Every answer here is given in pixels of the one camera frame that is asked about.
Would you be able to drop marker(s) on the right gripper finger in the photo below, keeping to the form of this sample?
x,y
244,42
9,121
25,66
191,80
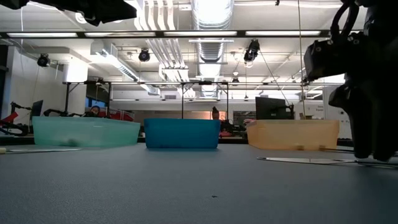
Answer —
x,y
362,133
387,143

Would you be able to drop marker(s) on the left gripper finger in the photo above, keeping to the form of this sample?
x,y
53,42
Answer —
x,y
115,11

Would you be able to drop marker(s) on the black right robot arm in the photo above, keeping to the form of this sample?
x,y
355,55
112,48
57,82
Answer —
x,y
384,12

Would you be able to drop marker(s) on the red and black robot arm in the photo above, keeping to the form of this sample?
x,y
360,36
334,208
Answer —
x,y
9,118

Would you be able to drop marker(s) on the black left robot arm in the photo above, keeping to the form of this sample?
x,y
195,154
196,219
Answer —
x,y
9,3

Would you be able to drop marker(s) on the white pillar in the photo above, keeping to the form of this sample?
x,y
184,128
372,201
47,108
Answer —
x,y
337,121

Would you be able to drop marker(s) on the hanging black spotlight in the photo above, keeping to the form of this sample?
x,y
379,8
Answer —
x,y
308,79
43,60
144,55
252,51

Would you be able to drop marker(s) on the white ceiling box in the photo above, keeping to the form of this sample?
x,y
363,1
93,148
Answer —
x,y
74,73

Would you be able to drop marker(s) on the orange plastic bin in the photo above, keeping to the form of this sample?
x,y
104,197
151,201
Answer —
x,y
292,135

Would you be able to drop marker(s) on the black monitor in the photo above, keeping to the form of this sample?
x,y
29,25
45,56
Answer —
x,y
270,109

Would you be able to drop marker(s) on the person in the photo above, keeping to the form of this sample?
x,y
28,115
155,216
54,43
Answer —
x,y
94,110
216,114

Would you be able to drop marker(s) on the small dark monitor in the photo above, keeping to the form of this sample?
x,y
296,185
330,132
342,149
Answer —
x,y
37,107

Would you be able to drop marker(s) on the teal plastic bin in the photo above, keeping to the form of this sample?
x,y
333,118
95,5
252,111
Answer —
x,y
87,132

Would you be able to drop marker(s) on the black overhead light bar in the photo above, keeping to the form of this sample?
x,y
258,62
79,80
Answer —
x,y
241,33

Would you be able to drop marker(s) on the blue plastic bin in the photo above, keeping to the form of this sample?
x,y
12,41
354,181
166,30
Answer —
x,y
182,133

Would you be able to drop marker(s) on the blue-gray table mat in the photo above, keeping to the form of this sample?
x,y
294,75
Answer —
x,y
199,193

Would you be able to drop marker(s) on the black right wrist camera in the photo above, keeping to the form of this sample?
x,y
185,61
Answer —
x,y
323,59

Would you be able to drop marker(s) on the silver ceiling duct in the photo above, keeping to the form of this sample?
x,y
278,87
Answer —
x,y
211,49

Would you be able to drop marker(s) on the black background rig frame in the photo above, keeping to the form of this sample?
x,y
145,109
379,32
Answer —
x,y
182,99

